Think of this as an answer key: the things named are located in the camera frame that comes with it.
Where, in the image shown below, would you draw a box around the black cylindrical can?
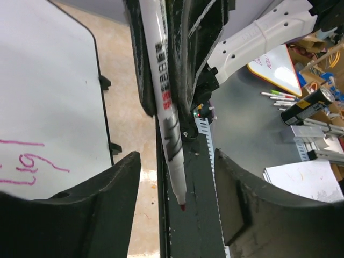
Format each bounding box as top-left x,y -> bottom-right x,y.
281,87 -> 335,126

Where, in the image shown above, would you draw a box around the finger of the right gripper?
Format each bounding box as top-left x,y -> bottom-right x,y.
166,0 -> 228,126
125,0 -> 156,117

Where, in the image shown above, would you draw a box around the white whiteboard black frame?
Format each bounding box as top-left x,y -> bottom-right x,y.
1,1 -> 113,200

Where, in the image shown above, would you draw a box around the white paper stack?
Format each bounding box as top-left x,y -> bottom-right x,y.
263,160 -> 343,203

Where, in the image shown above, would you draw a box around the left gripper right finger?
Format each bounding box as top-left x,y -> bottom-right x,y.
214,149 -> 343,257

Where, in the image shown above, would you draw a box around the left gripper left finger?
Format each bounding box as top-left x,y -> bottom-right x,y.
1,152 -> 141,257

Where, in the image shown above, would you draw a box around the small whiteboard in background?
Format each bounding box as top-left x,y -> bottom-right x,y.
247,45 -> 302,97

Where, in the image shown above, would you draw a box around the markers on metal table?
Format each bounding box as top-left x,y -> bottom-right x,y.
260,90 -> 299,111

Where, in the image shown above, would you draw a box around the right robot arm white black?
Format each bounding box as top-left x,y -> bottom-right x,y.
124,1 -> 343,120

